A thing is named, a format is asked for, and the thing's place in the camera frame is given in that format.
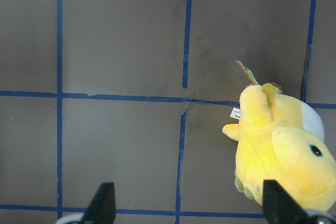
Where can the yellow plush dinosaur toy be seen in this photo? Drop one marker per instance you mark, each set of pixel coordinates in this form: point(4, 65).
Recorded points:
point(281, 138)

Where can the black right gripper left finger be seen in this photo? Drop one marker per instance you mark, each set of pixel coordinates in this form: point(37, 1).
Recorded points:
point(102, 206)

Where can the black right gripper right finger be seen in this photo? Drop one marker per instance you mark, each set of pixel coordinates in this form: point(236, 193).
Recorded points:
point(279, 206)

